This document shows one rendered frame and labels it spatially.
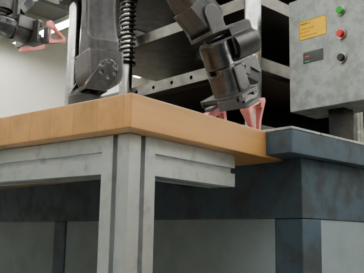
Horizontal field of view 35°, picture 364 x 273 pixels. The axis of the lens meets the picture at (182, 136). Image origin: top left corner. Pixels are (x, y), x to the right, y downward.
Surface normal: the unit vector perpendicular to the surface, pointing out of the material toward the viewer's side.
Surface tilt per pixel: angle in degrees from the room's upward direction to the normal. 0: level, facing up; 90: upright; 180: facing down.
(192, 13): 139
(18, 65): 90
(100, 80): 90
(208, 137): 90
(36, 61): 90
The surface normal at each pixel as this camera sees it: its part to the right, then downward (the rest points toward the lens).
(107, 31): 0.54, -0.32
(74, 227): -0.73, -0.13
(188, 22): -0.58, 0.67
